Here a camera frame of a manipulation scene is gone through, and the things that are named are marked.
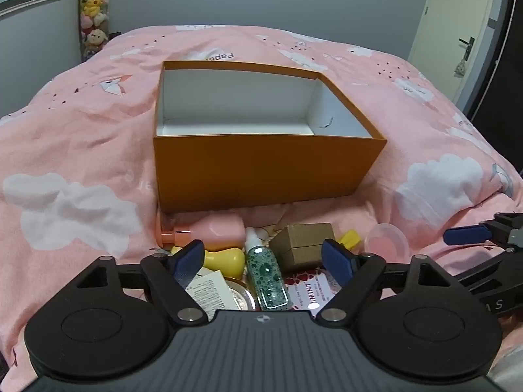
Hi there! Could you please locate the white door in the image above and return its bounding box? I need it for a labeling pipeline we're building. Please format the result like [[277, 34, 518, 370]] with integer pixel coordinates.
[[409, 0, 511, 111]]

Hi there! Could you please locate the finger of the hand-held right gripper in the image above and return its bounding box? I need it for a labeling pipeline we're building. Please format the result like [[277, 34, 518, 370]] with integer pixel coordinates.
[[458, 247, 523, 295], [444, 211, 523, 251]]

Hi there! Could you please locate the red and white patterned packet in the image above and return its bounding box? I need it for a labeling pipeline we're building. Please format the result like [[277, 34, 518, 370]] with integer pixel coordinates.
[[284, 267, 344, 315]]

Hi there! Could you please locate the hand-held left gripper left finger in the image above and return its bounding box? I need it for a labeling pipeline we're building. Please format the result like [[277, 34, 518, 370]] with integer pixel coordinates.
[[71, 241, 210, 326]]

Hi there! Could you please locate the round silver compact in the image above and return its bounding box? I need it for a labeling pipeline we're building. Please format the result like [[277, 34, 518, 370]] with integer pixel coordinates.
[[224, 276, 260, 311]]

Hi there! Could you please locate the green spray bottle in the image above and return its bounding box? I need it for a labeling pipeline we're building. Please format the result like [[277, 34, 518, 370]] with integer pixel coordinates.
[[244, 226, 287, 310]]

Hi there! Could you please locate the small brown cardboard box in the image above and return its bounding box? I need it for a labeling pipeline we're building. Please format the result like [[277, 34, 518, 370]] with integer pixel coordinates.
[[270, 222, 336, 272]]

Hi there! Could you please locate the pink cloud print blanket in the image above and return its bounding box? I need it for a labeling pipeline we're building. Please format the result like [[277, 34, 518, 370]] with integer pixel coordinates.
[[0, 24, 523, 376]]

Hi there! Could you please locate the small yellow clip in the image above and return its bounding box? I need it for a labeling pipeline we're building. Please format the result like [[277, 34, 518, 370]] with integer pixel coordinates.
[[338, 230, 363, 251]]

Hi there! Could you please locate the hanging strip of plush toys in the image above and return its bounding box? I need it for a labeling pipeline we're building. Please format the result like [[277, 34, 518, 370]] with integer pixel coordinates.
[[77, 0, 112, 63]]

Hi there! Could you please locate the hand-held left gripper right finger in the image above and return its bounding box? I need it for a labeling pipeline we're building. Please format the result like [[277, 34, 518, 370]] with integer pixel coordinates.
[[314, 238, 455, 328]]

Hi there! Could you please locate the orange cardboard box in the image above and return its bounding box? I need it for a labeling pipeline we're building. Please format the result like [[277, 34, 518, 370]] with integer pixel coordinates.
[[153, 60, 387, 214]]

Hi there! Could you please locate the yellow plastic bottle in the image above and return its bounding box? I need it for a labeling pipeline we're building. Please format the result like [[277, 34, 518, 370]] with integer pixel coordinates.
[[171, 246, 247, 278]]

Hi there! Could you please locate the white paper packet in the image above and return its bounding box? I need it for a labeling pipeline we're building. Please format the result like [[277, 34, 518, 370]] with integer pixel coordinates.
[[184, 267, 231, 313]]

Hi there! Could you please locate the pink pump bottle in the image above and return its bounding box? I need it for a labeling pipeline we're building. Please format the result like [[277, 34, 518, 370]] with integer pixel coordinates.
[[157, 213, 246, 252]]

